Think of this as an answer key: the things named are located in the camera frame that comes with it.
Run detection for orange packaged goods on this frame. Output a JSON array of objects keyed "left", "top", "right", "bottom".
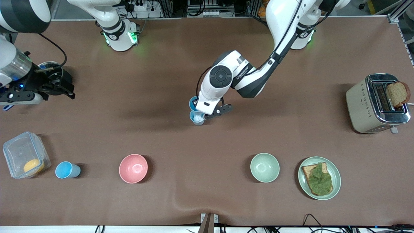
[{"left": 258, "top": 0, "right": 270, "bottom": 17}]

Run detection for glass pot lid blue knob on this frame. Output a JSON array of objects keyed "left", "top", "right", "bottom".
[{"left": 38, "top": 61, "right": 62, "bottom": 73}]

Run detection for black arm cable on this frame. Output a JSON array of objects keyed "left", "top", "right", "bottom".
[
  {"left": 38, "top": 33, "right": 68, "bottom": 72},
  {"left": 196, "top": 0, "right": 333, "bottom": 97}
]

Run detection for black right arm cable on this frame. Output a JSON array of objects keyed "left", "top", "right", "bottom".
[{"left": 38, "top": 33, "right": 68, "bottom": 72}]

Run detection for green lettuce leaf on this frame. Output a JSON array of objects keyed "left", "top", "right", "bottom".
[{"left": 308, "top": 163, "right": 333, "bottom": 195}]

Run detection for brown bread slice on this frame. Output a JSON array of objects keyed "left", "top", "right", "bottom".
[{"left": 386, "top": 82, "right": 411, "bottom": 108}]

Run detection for black pot blue handle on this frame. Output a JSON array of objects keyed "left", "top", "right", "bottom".
[{"left": 3, "top": 61, "right": 74, "bottom": 112}]

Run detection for green bowl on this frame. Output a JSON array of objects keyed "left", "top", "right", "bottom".
[{"left": 250, "top": 153, "right": 280, "bottom": 183}]

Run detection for pink bowl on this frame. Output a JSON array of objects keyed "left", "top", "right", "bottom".
[{"left": 119, "top": 154, "right": 148, "bottom": 184}]

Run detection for metal table edge bracket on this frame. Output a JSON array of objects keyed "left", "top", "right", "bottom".
[{"left": 201, "top": 213, "right": 219, "bottom": 233}]

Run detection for white power strip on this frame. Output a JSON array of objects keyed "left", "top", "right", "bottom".
[{"left": 125, "top": 0, "right": 162, "bottom": 18}]

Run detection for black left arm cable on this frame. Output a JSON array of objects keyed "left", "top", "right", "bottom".
[{"left": 196, "top": 0, "right": 333, "bottom": 97}]

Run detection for toast slice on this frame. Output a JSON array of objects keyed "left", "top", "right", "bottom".
[{"left": 301, "top": 162, "right": 333, "bottom": 196}]

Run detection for brown table cover mat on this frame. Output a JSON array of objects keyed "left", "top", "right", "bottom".
[{"left": 0, "top": 17, "right": 414, "bottom": 227}]

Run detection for beige steel toaster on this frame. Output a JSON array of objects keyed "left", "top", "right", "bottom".
[{"left": 345, "top": 73, "right": 412, "bottom": 134}]

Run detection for clear plastic container blue seal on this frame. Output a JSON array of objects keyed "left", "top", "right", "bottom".
[{"left": 3, "top": 131, "right": 51, "bottom": 179}]

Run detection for green plate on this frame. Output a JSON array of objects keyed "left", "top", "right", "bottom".
[{"left": 298, "top": 157, "right": 341, "bottom": 200}]

